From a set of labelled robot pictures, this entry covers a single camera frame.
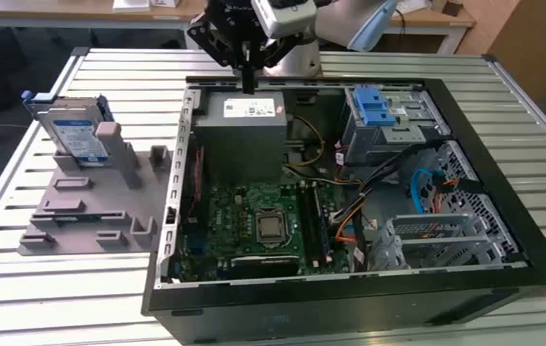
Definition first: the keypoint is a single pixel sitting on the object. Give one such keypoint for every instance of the large white box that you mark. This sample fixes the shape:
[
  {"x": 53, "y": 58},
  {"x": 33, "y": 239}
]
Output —
[{"x": 131, "y": 5}]

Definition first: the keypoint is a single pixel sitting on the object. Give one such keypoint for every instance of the wooden desk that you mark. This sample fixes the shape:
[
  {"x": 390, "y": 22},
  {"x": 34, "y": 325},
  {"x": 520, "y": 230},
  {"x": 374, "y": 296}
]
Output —
[{"x": 133, "y": 18}]

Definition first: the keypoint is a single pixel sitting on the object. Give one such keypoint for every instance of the hard disk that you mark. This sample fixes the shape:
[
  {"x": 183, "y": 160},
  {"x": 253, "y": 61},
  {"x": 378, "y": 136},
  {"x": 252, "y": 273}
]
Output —
[{"x": 77, "y": 140}]

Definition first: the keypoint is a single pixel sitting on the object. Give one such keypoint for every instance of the grey parts rack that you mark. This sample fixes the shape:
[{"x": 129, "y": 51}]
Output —
[{"x": 95, "y": 202}]

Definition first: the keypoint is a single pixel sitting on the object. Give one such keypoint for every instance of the black open PC case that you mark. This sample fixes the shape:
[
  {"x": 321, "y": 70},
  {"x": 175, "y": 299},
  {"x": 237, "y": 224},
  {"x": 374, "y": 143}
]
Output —
[{"x": 349, "y": 313}]

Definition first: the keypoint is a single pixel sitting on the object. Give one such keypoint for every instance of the black CPU socket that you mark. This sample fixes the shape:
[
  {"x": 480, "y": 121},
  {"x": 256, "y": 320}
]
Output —
[{"x": 272, "y": 210}]

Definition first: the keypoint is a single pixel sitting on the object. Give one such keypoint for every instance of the black RAM slot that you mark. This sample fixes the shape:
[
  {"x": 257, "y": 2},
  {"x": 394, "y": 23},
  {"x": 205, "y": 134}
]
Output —
[{"x": 307, "y": 223}]

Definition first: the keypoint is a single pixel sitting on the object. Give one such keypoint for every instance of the metal optical drive cage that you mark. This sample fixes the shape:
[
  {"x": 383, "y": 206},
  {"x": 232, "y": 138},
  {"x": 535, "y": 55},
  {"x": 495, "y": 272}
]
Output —
[{"x": 374, "y": 144}]

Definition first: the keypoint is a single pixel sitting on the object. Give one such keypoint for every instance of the grey power supply unit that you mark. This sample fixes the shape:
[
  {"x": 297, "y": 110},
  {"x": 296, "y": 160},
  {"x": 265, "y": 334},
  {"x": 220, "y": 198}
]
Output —
[{"x": 239, "y": 151}]

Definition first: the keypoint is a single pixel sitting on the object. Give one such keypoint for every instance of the green motherboard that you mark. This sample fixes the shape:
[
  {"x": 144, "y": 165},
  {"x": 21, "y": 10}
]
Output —
[{"x": 233, "y": 205}]

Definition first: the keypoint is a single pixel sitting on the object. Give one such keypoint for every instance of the silver CPU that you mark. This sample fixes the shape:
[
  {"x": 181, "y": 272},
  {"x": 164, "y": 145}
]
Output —
[{"x": 271, "y": 227}]

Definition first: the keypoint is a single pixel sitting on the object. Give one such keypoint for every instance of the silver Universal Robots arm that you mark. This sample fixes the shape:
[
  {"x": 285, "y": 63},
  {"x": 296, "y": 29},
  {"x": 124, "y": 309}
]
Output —
[{"x": 301, "y": 54}]

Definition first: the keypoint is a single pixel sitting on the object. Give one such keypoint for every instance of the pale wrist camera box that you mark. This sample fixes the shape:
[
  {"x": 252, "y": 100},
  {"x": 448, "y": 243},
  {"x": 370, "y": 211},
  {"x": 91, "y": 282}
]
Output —
[{"x": 284, "y": 18}]

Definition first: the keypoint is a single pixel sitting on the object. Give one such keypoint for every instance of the blue plastic drive latch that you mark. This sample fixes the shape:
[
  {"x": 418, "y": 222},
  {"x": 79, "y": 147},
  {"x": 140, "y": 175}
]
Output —
[{"x": 372, "y": 108}]

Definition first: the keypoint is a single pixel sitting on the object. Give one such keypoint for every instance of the black graphics card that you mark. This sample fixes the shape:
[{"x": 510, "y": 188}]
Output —
[{"x": 263, "y": 266}]

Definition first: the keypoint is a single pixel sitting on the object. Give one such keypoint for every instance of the small brown box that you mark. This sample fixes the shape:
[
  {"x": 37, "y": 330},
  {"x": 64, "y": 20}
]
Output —
[{"x": 451, "y": 9}]

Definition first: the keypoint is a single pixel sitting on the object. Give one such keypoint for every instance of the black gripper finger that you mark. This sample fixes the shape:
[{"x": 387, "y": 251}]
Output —
[
  {"x": 205, "y": 32},
  {"x": 253, "y": 72}
]

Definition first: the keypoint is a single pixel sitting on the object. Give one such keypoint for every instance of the metal disk bay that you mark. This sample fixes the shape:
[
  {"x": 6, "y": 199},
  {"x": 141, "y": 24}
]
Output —
[{"x": 446, "y": 220}]

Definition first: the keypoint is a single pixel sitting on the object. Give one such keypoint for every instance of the installed RAM stick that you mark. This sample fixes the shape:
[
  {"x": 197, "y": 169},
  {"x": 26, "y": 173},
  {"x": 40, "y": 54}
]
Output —
[{"x": 324, "y": 223}]

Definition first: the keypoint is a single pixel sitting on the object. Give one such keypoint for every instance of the RAM stick in rack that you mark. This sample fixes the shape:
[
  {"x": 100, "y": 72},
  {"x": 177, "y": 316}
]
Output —
[{"x": 77, "y": 217}]

